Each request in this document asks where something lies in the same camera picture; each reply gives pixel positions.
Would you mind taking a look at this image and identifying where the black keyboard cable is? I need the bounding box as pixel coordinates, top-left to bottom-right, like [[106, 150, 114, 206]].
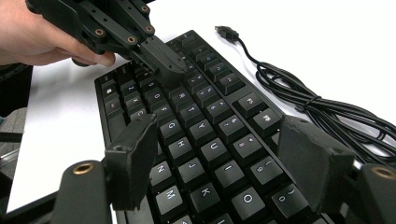
[[214, 25, 396, 170]]

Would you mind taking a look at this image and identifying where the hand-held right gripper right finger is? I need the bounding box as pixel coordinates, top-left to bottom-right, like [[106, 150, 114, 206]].
[[276, 115, 357, 217]]

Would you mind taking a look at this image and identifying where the black computer keyboard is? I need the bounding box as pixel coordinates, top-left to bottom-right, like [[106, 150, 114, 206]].
[[93, 29, 338, 224]]

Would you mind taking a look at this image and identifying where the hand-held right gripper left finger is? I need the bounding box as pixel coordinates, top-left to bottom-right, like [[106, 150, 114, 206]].
[[104, 113, 159, 212]]

